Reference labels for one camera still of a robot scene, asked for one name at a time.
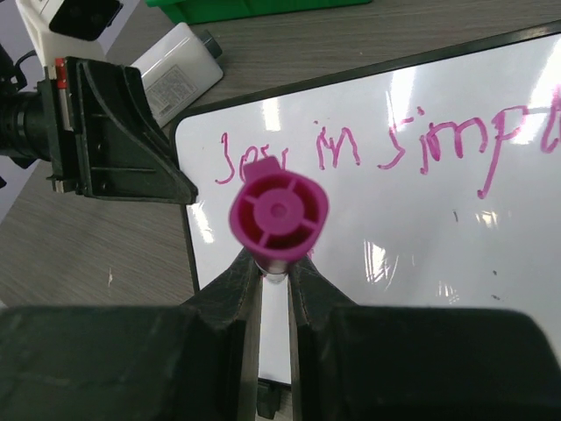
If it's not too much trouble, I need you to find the small whiteboard with black frame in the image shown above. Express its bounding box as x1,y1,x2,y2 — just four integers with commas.
172,21,560,387

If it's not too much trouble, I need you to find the pink white marker pen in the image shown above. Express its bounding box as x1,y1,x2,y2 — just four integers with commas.
229,156,330,279

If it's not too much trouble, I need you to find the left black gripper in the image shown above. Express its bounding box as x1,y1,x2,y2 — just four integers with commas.
1,54,198,205

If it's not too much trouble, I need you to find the green plastic tray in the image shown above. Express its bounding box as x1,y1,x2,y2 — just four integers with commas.
146,0,370,25

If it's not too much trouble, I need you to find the white plastic bottle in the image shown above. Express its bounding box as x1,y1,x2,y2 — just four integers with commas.
131,23,224,127

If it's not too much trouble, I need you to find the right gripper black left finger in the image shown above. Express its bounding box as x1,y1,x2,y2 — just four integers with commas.
1,251,262,420

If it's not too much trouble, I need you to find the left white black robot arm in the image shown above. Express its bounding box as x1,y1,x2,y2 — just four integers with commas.
1,52,198,205

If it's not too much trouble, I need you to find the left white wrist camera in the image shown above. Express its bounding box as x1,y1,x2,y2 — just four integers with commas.
15,0,123,68

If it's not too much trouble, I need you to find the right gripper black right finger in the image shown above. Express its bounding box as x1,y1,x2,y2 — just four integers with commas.
288,259,560,420

